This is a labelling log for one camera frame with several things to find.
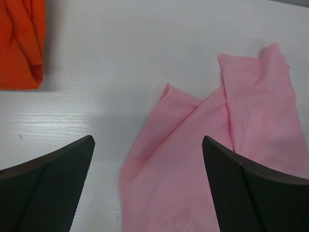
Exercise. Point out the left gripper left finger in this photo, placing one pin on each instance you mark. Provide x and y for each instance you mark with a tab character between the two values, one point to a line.
42	195

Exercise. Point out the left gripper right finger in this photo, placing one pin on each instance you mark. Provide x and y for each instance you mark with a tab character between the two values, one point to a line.
250	197

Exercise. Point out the pink t shirt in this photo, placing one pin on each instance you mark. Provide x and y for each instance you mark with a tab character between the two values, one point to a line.
163	183

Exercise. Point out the orange folded t shirt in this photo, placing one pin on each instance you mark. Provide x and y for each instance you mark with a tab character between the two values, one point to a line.
22	35

